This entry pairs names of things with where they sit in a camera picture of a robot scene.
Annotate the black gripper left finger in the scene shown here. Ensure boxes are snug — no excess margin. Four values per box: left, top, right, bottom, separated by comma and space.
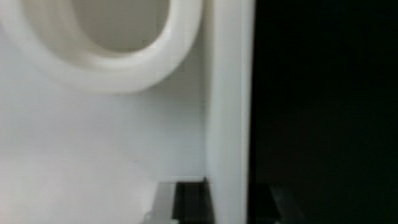
140, 178, 213, 224

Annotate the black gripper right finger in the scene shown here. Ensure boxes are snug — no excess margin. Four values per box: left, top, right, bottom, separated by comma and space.
250, 183, 309, 224

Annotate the white square tabletop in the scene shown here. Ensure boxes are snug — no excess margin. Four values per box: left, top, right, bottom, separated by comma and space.
0, 0, 256, 224

